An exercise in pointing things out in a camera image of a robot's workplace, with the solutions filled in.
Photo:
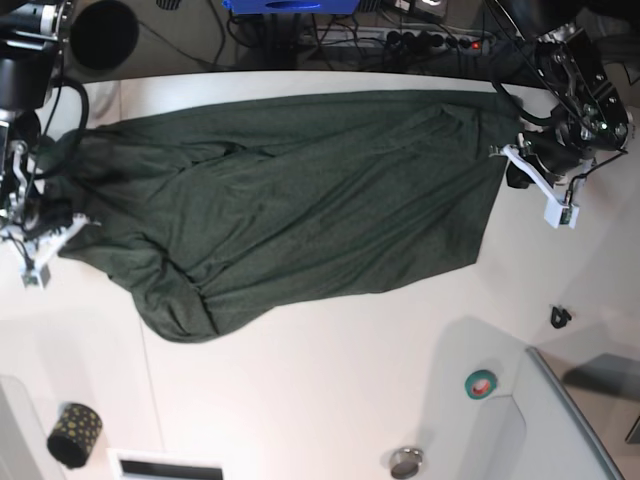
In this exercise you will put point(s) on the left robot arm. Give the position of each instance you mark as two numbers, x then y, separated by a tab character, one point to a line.
589	116

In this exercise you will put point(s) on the round metal tin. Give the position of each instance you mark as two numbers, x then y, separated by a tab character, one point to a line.
405	462

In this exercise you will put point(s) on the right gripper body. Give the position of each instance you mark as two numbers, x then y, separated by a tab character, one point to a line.
32	218

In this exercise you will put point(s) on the dark green t-shirt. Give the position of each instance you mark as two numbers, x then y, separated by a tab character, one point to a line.
212	216

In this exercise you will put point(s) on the black gold dotted cup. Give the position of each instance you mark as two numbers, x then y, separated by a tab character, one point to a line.
74	436

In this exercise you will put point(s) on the blue box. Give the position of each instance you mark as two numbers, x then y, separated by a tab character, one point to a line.
243	7

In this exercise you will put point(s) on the white power strip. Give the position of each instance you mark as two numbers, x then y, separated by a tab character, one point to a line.
470	43

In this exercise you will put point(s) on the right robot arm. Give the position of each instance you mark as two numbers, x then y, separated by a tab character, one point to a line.
34	35

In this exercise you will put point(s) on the small black clip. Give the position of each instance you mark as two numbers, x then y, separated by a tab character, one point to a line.
560	317

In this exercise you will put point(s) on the green tape roll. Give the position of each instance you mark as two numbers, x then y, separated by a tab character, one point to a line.
480	384

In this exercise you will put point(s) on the white slotted tray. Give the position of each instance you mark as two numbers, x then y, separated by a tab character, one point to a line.
136	464

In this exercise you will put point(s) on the black round stand base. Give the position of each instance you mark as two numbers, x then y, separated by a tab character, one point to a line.
104	35

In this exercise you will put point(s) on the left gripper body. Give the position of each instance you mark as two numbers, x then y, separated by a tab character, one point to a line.
550	158

